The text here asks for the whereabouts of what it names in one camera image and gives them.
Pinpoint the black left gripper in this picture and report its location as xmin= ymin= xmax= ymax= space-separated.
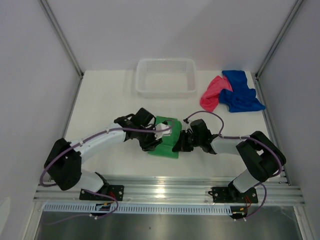
xmin=136 ymin=124 xmax=163 ymax=152

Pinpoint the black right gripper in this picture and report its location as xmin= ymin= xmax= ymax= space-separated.
xmin=172 ymin=130 xmax=202 ymax=152

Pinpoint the green microfiber towel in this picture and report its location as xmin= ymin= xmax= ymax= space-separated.
xmin=148 ymin=115 xmax=182 ymax=159

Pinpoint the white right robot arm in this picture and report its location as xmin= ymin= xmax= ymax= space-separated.
xmin=172 ymin=119 xmax=287 ymax=202

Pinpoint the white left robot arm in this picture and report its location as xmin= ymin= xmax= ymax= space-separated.
xmin=44 ymin=108 xmax=162 ymax=200

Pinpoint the white plastic basket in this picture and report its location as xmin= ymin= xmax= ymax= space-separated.
xmin=135 ymin=58 xmax=198 ymax=99

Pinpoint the pink microfiber towel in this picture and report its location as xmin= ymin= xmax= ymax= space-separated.
xmin=199 ymin=76 xmax=233 ymax=112

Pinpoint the blue microfiber towel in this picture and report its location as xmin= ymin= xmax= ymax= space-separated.
xmin=219 ymin=70 xmax=266 ymax=113

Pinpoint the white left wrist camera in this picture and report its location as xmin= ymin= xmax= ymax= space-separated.
xmin=154 ymin=120 xmax=173 ymax=140

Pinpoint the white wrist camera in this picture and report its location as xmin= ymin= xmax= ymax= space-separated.
xmin=183 ymin=118 xmax=192 ymax=130
xmin=154 ymin=120 xmax=173 ymax=140

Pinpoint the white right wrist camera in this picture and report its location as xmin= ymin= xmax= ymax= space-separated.
xmin=183 ymin=118 xmax=192 ymax=130

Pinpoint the aluminium front rail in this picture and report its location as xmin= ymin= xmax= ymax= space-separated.
xmin=33 ymin=174 xmax=306 ymax=206

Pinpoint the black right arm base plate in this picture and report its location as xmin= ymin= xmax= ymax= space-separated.
xmin=208 ymin=184 xmax=258 ymax=204

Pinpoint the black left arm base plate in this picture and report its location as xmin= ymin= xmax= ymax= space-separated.
xmin=79 ymin=185 xmax=125 ymax=202

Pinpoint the white slotted cable duct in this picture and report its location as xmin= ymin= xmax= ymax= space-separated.
xmin=43 ymin=202 xmax=232 ymax=216

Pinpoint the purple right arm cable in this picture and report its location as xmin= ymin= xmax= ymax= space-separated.
xmin=184 ymin=111 xmax=286 ymax=223

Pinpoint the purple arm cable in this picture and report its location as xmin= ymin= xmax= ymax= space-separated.
xmin=39 ymin=119 xmax=175 ymax=226
xmin=184 ymin=111 xmax=286 ymax=223

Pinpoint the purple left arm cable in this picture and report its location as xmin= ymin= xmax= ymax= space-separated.
xmin=39 ymin=119 xmax=175 ymax=226

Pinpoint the aluminium frame post left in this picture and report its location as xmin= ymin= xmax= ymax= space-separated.
xmin=38 ymin=0 xmax=85 ymax=79

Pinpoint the aluminium frame post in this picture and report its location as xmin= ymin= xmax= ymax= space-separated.
xmin=38 ymin=0 xmax=85 ymax=79
xmin=254 ymin=0 xmax=307 ymax=80

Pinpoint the aluminium frame post right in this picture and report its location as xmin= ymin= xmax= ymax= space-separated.
xmin=254 ymin=0 xmax=307 ymax=80

